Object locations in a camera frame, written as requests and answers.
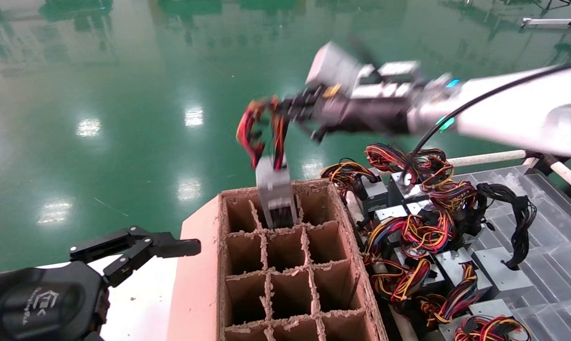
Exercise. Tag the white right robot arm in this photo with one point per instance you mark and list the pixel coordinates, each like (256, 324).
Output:
(527, 111)

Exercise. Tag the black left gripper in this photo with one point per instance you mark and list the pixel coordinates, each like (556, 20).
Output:
(39, 303)

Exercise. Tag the cardboard box with dividers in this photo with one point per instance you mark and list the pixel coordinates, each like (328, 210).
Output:
(195, 284)

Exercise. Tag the white tube rail cart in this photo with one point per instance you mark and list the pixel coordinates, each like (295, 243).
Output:
(484, 158)

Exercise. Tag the ridged clear plastic tray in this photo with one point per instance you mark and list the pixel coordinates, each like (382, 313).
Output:
(560, 265)

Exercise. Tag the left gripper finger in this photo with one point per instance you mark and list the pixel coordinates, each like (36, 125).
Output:
(171, 247)

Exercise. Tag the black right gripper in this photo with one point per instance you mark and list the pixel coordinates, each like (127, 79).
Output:
(370, 116)

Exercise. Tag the white stand base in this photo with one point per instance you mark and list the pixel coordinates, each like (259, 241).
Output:
(546, 22)

